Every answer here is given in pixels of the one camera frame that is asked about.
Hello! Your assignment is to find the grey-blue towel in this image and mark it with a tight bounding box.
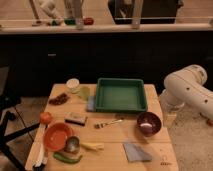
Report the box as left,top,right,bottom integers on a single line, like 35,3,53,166
123,142,152,162

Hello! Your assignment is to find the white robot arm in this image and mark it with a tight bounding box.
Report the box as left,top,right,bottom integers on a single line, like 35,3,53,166
160,65,213,120

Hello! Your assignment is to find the green plastic tray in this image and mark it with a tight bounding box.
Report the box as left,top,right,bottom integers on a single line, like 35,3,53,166
95,78,148,113

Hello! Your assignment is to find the blue sponge beside tray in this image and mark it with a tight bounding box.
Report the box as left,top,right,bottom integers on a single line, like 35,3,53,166
86,96,96,112

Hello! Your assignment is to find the light green cup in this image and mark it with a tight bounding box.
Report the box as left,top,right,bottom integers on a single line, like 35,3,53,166
78,86,90,101

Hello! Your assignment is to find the white round cup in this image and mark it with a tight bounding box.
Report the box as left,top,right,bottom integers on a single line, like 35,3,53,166
66,78,80,94

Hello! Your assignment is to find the dark maroon bowl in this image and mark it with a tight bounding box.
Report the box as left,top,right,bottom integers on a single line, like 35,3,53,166
137,112,162,137

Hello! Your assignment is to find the yellow banana piece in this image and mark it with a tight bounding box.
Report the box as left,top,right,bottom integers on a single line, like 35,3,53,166
81,143,104,151

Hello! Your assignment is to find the small metal cup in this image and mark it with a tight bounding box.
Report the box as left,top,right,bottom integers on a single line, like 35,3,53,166
64,136,80,154

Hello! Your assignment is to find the red tomato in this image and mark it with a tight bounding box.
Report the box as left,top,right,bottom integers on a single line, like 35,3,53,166
39,112,52,125

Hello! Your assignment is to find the orange plastic bowl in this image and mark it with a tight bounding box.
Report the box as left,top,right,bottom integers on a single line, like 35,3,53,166
43,122,74,151

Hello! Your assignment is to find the green chili pepper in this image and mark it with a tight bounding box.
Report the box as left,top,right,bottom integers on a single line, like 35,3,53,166
53,152,82,164

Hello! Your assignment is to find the black chair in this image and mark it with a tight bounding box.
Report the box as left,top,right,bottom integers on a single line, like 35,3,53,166
0,65,41,171

